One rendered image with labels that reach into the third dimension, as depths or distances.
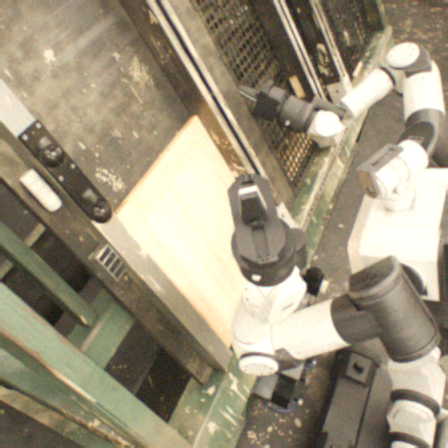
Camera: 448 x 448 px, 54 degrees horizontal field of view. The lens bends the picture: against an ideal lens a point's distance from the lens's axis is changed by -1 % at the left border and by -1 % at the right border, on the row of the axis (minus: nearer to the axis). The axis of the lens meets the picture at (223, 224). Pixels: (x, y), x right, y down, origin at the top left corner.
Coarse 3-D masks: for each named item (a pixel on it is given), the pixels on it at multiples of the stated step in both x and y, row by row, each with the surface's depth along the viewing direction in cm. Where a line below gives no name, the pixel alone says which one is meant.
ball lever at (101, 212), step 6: (84, 192) 81; (90, 192) 81; (84, 198) 81; (90, 198) 80; (96, 198) 82; (90, 204) 82; (96, 204) 72; (102, 204) 72; (108, 204) 73; (90, 210) 73; (96, 210) 72; (102, 210) 72; (108, 210) 73; (90, 216) 73; (96, 216) 72; (102, 216) 72; (108, 216) 73; (102, 222) 73
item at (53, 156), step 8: (40, 144) 75; (48, 144) 67; (56, 144) 67; (40, 152) 66; (48, 152) 66; (56, 152) 66; (64, 152) 67; (48, 160) 66; (56, 160) 66; (64, 160) 67; (56, 168) 68
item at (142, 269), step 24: (0, 96) 72; (0, 120) 72; (24, 120) 75; (96, 240) 89; (120, 240) 89; (144, 264) 93; (144, 288) 96; (168, 288) 98; (168, 312) 100; (192, 312) 103; (192, 336) 104; (216, 336) 109; (216, 360) 109
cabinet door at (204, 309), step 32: (192, 128) 110; (160, 160) 101; (192, 160) 110; (160, 192) 100; (192, 192) 109; (224, 192) 119; (128, 224) 93; (160, 224) 100; (192, 224) 108; (224, 224) 118; (160, 256) 99; (192, 256) 108; (224, 256) 117; (192, 288) 107; (224, 288) 117; (224, 320) 115
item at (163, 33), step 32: (128, 0) 95; (160, 0) 96; (160, 32) 98; (160, 64) 104; (192, 64) 104; (192, 96) 107; (224, 128) 111; (224, 160) 119; (256, 160) 121; (288, 224) 132
